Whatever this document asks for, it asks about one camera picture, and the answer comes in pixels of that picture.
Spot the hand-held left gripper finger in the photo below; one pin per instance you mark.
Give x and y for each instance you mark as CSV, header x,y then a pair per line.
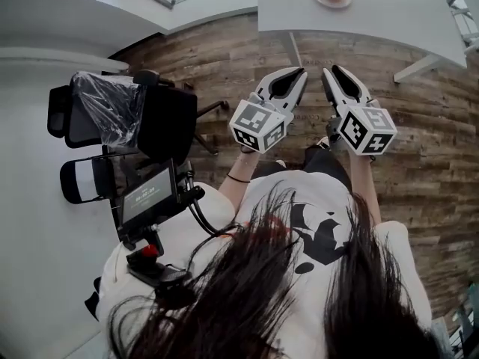
x,y
293,101
263,88

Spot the person's white printed shirt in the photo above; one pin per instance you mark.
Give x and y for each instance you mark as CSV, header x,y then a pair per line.
x,y
262,189

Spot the clear plastic wrap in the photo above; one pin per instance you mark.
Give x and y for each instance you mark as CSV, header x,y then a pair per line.
x,y
105,107

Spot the black white folding chair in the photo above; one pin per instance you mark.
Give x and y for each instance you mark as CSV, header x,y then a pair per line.
x,y
67,180

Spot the black clamp mount red knob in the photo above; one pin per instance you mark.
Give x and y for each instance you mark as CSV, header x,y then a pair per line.
x,y
161,273

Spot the person's white shoe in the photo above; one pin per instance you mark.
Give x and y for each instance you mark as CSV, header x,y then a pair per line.
x,y
279,162
322,141

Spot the black equipment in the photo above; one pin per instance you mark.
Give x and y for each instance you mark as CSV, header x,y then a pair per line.
x,y
466,335

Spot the person's left white shoe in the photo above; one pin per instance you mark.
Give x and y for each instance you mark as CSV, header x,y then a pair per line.
x,y
279,162

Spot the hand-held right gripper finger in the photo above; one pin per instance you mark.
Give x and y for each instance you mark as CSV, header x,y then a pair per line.
x,y
334,95
363,95

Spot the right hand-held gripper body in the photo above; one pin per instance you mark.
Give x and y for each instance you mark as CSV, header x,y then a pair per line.
x,y
368,129

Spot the black office chair plastic wrapped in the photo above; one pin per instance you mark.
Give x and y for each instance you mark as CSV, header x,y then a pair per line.
x,y
168,118

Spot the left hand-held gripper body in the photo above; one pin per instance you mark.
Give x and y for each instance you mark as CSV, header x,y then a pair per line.
x,y
258,125

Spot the person's right forearm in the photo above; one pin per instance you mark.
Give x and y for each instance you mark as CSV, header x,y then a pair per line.
x,y
365,185

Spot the black wrist band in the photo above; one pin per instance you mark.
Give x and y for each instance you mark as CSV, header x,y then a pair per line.
x,y
237,180

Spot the person's right white shoe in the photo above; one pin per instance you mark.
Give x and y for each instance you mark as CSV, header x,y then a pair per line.
x,y
322,141

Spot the person's black trousers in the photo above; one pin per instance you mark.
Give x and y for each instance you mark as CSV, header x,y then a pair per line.
x,y
322,163

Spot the black monitor screen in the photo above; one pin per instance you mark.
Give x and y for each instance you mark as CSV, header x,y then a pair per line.
x,y
149,200

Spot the person's left forearm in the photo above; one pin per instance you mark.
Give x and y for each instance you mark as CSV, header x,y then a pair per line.
x,y
239,170

